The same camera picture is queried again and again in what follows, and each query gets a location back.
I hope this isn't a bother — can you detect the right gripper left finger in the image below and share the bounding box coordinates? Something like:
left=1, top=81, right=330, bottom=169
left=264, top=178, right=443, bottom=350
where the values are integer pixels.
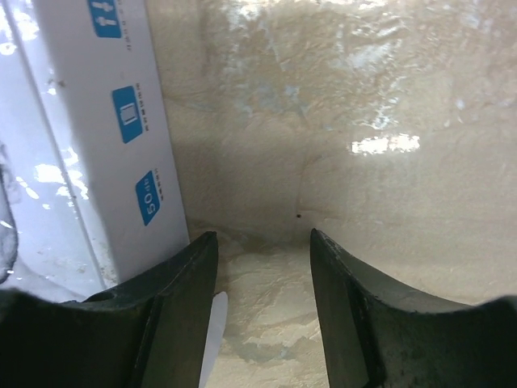
left=1, top=232, right=218, bottom=387

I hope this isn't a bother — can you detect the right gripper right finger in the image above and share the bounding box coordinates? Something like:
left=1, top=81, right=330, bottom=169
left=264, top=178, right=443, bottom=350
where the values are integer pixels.
left=310, top=230, right=516, bottom=387

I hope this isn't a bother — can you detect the white clipper kit box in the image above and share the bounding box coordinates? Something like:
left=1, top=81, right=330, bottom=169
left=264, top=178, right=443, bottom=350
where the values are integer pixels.
left=0, top=0, right=229, bottom=388

